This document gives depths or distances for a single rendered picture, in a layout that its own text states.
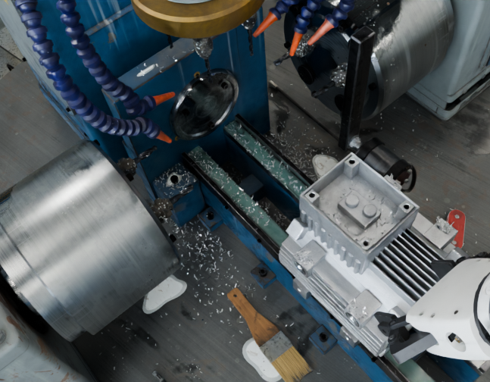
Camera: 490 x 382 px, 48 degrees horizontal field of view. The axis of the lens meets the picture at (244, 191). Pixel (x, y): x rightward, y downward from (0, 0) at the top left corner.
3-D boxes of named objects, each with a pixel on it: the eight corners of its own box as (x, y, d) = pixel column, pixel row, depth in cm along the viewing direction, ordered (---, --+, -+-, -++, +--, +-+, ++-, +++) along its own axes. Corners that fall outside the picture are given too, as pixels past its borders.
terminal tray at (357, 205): (297, 220, 80) (297, 196, 74) (348, 177, 83) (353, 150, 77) (359, 278, 75) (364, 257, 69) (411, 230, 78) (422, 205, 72)
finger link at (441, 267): (482, 288, 58) (443, 285, 64) (501, 269, 59) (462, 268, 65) (464, 264, 58) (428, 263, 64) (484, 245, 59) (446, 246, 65)
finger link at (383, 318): (405, 362, 55) (372, 351, 61) (427, 341, 56) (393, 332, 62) (386, 336, 55) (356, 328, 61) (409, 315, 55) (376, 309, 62)
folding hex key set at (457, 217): (460, 255, 104) (462, 252, 103) (442, 252, 105) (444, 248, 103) (463, 215, 108) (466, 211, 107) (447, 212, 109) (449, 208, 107)
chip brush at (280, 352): (220, 299, 104) (220, 298, 103) (241, 283, 105) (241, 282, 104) (291, 390, 94) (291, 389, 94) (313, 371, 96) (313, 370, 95)
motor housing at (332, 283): (279, 279, 92) (275, 227, 76) (358, 209, 97) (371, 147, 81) (369, 371, 84) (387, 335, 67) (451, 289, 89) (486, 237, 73)
